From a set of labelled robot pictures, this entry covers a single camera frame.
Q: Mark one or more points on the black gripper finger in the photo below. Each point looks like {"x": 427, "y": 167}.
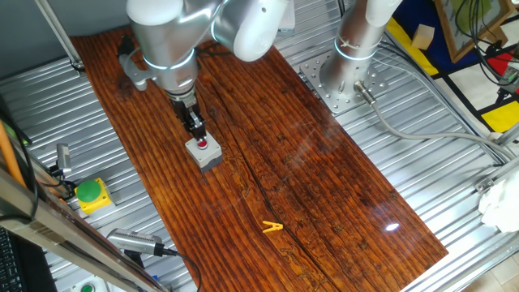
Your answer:
{"x": 199, "y": 127}
{"x": 190, "y": 126}

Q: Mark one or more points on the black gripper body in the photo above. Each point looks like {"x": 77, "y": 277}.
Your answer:
{"x": 184, "y": 106}

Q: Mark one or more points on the grey box red push button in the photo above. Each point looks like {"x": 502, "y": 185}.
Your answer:
{"x": 208, "y": 156}

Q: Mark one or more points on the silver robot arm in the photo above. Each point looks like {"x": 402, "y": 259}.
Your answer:
{"x": 170, "y": 40}

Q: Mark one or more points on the yellow box green mushroom button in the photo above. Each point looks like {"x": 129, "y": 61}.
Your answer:
{"x": 89, "y": 190}

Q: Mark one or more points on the grey box green flat button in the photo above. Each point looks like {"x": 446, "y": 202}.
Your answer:
{"x": 87, "y": 288}

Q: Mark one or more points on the glossy wood grain board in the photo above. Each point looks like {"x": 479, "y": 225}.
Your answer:
{"x": 284, "y": 162}

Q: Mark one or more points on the yellow clothespin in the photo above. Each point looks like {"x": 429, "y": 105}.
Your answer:
{"x": 272, "y": 228}

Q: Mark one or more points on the slanted metal pole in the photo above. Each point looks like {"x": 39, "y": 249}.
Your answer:
{"x": 61, "y": 38}

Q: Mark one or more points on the orange rod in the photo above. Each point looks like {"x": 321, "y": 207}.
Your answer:
{"x": 10, "y": 158}

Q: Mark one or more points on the black keyboard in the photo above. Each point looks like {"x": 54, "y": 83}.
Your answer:
{"x": 8, "y": 267}

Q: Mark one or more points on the blue yellow patterned mat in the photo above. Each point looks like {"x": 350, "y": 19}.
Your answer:
{"x": 427, "y": 61}

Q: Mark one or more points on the small wooden block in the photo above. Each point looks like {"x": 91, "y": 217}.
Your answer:
{"x": 423, "y": 37}

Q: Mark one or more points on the white crumpled cloth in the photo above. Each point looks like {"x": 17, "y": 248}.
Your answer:
{"x": 500, "y": 203}

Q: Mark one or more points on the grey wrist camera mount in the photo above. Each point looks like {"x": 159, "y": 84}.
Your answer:
{"x": 134, "y": 71}

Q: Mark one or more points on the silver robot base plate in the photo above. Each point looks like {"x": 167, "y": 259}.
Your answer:
{"x": 312, "y": 73}

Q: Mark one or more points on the silver ribbed depth camera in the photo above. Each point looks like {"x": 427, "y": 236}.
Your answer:
{"x": 134, "y": 241}
{"x": 63, "y": 158}

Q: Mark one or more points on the black camera stand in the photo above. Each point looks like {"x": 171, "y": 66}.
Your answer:
{"x": 134, "y": 258}

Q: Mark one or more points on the aluminium frame bar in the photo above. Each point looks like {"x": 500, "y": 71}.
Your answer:
{"x": 61, "y": 231}

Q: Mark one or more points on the wooden picture frame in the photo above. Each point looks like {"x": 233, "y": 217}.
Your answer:
{"x": 466, "y": 24}

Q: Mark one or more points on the metal corner bracket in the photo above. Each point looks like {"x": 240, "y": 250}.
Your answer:
{"x": 484, "y": 185}

